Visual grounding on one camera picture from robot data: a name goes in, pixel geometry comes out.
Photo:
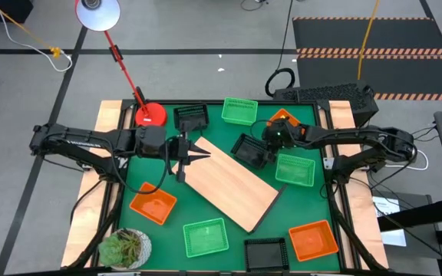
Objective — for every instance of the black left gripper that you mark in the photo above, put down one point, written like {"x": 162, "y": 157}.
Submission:
{"x": 177, "y": 149}

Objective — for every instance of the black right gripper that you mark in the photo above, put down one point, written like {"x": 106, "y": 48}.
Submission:
{"x": 278, "y": 134}

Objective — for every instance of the black plastic basket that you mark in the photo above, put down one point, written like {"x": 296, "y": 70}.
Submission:
{"x": 266, "y": 255}
{"x": 249, "y": 151}
{"x": 190, "y": 115}

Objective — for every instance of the green plastic basket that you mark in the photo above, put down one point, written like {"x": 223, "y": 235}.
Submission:
{"x": 295, "y": 169}
{"x": 239, "y": 111}
{"x": 205, "y": 237}

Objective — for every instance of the orange-red plastic basket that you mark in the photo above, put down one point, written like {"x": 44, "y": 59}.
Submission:
{"x": 282, "y": 114}
{"x": 313, "y": 240}
{"x": 153, "y": 203}

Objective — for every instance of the wooden shelf with black frame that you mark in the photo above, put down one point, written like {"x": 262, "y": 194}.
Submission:
{"x": 228, "y": 184}

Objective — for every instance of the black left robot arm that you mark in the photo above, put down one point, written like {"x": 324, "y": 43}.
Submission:
{"x": 90, "y": 142}

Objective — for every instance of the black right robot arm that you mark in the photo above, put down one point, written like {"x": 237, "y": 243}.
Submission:
{"x": 359, "y": 136}

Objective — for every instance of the red desk lamp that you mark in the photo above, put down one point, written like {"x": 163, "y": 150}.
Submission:
{"x": 151, "y": 115}

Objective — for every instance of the black perforated computer case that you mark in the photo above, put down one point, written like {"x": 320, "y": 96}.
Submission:
{"x": 320, "y": 94}

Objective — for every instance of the wooden table side board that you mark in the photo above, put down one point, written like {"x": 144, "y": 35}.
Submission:
{"x": 107, "y": 115}
{"x": 342, "y": 115}

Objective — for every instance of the green table mat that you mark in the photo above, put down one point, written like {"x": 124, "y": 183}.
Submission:
{"x": 167, "y": 245}

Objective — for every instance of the black hazard-striped floor mat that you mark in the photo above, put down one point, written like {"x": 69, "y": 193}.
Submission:
{"x": 359, "y": 34}
{"x": 340, "y": 73}

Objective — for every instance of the potted succulent plant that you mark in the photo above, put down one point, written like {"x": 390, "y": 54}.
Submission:
{"x": 123, "y": 249}

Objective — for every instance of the white paper sheet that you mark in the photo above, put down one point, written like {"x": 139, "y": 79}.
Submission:
{"x": 388, "y": 207}
{"x": 394, "y": 238}

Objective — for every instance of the black metal stand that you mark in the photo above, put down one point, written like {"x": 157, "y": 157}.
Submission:
{"x": 416, "y": 214}

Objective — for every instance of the black box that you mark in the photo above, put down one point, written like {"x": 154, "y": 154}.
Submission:
{"x": 2, "y": 9}

